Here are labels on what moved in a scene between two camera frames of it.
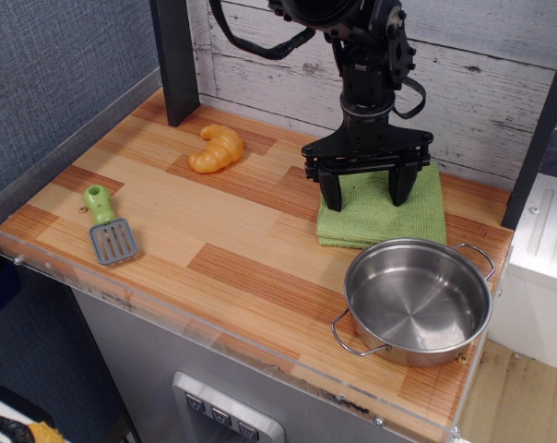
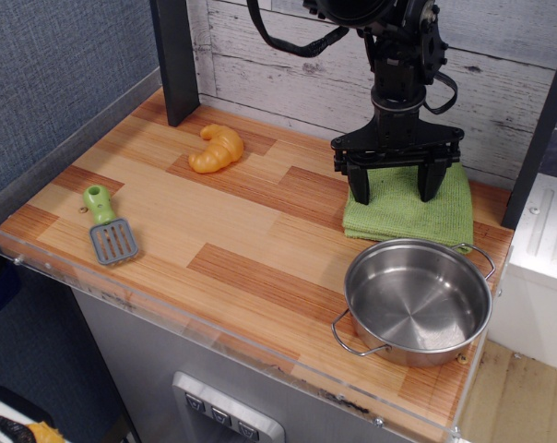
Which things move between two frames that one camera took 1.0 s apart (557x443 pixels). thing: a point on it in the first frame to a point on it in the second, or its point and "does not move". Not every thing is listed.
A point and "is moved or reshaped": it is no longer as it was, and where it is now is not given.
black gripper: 368,141 to 397,137
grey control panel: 219,417 does not move
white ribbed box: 542,246 does not move
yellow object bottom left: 45,434 does not move
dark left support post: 171,25 does not move
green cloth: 368,213 is moved or reshaped
